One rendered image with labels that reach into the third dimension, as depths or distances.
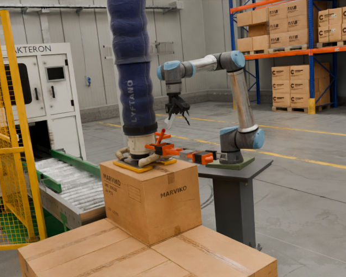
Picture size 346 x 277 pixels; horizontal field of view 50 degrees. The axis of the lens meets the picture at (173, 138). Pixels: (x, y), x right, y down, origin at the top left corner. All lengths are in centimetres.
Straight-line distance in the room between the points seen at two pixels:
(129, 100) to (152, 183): 54
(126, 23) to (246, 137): 117
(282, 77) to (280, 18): 154
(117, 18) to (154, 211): 116
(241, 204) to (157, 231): 88
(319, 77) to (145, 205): 873
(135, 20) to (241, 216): 162
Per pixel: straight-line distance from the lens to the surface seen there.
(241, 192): 289
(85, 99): 1215
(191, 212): 237
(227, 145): 285
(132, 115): 230
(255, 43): 1114
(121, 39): 228
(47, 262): 231
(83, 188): 345
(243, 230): 300
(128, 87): 229
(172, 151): 212
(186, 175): 228
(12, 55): 325
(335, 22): 971
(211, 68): 260
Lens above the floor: 157
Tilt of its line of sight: 11 degrees down
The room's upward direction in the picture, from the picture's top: 5 degrees counter-clockwise
